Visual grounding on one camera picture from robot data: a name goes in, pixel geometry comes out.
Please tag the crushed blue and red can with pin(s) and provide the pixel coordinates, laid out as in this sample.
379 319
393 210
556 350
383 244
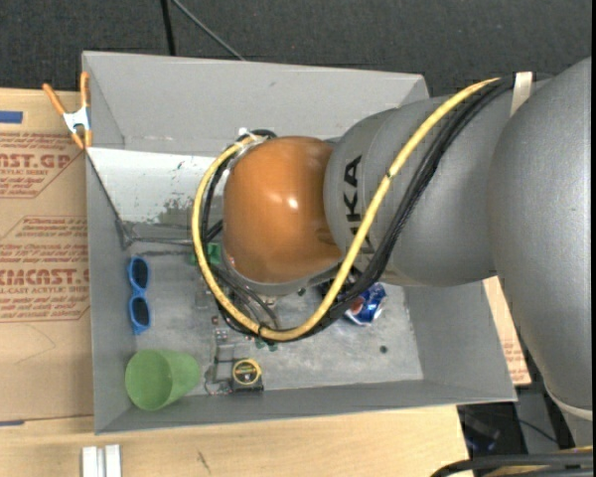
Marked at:
370 306

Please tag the brown cardboard board, red print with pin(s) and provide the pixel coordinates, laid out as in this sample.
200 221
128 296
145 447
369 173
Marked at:
40 356

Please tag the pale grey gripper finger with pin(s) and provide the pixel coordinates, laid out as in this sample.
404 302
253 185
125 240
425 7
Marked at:
224 361
202 300

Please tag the blue sunglasses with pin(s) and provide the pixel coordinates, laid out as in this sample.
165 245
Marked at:
139 311

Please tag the grey metal bin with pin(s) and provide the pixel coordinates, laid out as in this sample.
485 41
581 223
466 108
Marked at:
298 365

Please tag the black and yellow tape measure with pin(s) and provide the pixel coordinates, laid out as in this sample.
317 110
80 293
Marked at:
247 373

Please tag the green plastic cup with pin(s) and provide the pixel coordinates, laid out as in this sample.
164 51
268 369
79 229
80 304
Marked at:
154 380

